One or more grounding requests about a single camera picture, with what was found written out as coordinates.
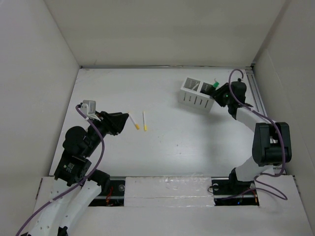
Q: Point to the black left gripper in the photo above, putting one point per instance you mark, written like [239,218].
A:
[113,122]

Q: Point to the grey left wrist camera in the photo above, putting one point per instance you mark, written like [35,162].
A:
[88,108]

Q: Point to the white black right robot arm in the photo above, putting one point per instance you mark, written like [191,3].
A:
[271,147]

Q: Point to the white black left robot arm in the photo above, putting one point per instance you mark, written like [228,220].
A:
[75,184]

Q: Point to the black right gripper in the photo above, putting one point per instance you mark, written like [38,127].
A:
[218,95]

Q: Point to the black highlighter green cap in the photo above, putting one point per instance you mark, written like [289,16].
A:
[213,87]

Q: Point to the white foam block front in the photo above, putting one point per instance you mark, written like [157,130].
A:
[168,192]

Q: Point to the white pen orange cap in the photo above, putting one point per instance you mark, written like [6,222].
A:
[134,122]

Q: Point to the white mesh desk organizer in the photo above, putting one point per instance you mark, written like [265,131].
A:
[198,99]

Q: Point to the aluminium rail right side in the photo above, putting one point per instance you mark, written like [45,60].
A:
[265,89]

